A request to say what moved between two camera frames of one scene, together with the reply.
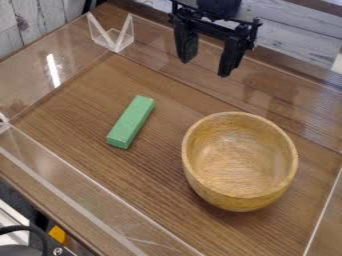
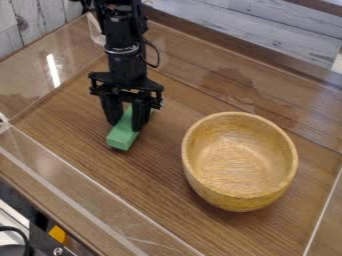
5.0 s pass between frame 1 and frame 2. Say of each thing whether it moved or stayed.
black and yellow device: stayed
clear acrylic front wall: stayed
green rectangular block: stayed
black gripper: moved
